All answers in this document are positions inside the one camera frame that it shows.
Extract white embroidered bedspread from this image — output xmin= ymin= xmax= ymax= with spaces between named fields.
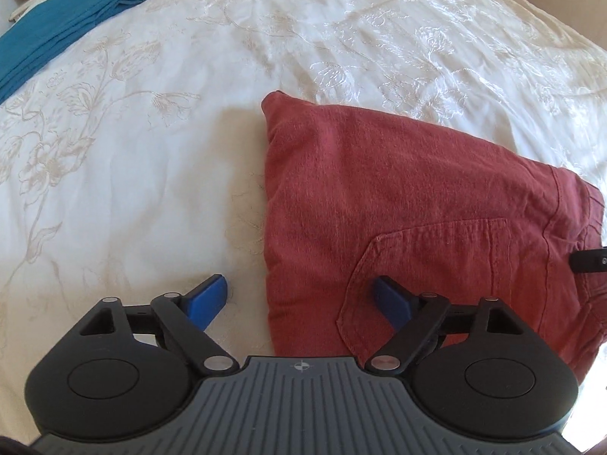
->
xmin=0 ymin=0 xmax=607 ymax=441

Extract red pants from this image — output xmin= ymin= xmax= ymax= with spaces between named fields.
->
xmin=261 ymin=91 xmax=607 ymax=389

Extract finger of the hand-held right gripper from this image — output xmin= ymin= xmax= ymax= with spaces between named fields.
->
xmin=569 ymin=245 xmax=607 ymax=274

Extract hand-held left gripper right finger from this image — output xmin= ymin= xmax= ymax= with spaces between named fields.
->
xmin=365 ymin=276 xmax=515 ymax=376

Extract teal folded cloth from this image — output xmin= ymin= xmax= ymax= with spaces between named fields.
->
xmin=0 ymin=0 xmax=150 ymax=105

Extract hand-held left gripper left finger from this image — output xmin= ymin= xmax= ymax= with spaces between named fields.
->
xmin=80 ymin=274 xmax=240 ymax=376

